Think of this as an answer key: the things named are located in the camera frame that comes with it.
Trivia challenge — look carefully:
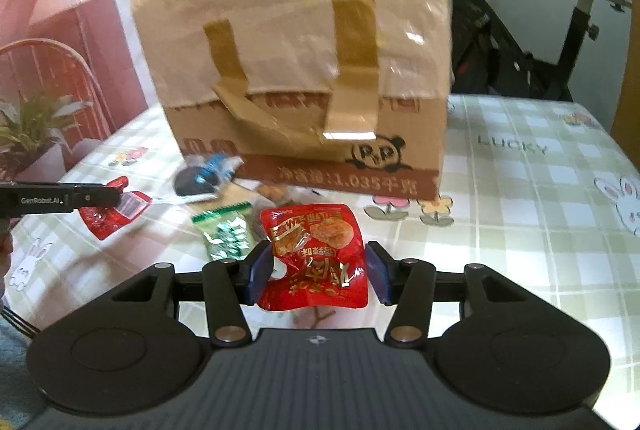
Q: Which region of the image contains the black and blue cookie packet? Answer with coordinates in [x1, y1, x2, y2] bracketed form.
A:
[172, 153, 243, 198]

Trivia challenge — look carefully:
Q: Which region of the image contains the small red snack packet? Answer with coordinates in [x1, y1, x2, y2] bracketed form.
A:
[79, 175, 152, 241]

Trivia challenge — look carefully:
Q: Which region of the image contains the taped cardboard box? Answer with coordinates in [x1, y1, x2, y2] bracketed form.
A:
[130, 0, 456, 203]

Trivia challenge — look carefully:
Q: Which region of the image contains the black cable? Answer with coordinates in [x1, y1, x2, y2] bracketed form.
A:
[0, 305, 43, 338]

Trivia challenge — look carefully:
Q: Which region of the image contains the brown pastry snack packet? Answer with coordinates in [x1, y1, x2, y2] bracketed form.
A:
[257, 183, 298, 207]

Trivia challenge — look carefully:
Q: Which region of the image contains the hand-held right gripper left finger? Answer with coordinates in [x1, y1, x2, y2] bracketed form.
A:
[110, 239, 276, 347]

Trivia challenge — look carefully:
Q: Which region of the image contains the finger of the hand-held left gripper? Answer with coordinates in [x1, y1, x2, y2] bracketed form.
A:
[72, 183, 123, 212]

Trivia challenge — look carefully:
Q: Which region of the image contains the printed plant curtain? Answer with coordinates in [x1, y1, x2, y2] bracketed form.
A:
[0, 0, 216, 191]

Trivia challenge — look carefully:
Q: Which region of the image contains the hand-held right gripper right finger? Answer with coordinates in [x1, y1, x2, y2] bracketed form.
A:
[364, 239, 533, 347]

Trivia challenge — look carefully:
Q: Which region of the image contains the large red snack packet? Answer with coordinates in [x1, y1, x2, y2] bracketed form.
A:
[257, 203, 371, 312]

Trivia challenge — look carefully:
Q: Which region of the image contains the wooden door panel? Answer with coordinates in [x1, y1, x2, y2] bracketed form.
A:
[610, 0, 640, 136]

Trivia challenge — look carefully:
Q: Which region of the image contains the green snack packet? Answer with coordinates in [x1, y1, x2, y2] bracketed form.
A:
[192, 203, 258, 261]

